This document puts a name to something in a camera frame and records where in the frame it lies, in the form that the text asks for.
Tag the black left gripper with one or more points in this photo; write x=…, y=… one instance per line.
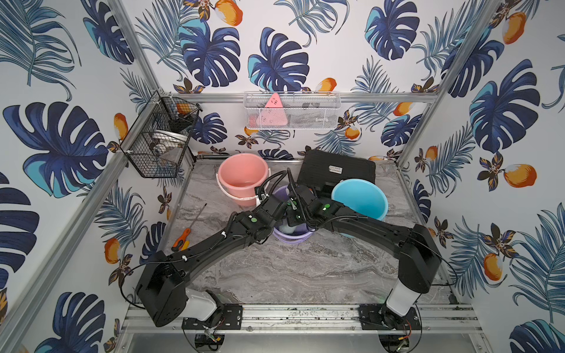
x=282, y=212

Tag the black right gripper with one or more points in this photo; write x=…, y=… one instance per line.
x=291, y=221

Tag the purple plastic bucket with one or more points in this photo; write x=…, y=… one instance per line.
x=301, y=234

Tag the pink plastic bucket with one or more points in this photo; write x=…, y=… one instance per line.
x=239, y=176

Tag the turquoise plastic bucket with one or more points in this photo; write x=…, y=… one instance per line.
x=363, y=197

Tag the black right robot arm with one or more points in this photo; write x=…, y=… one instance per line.
x=417, y=255

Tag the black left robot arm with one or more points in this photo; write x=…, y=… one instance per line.
x=162, y=285

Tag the black plastic tool case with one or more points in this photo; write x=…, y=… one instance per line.
x=321, y=171

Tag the pink triangular object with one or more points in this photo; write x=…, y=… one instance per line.
x=273, y=114

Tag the yellow handled screwdriver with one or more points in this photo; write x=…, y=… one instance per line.
x=185, y=245

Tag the white wire shelf basket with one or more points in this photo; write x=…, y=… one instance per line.
x=304, y=110

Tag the orange handled screwdriver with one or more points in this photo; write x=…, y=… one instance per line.
x=187, y=231

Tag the aluminium front rail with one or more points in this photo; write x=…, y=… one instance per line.
x=346, y=319

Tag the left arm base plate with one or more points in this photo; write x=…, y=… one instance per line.
x=226, y=317

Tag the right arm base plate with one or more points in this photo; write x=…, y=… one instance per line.
x=377, y=317

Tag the black wire basket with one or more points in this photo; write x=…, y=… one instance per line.
x=160, y=136

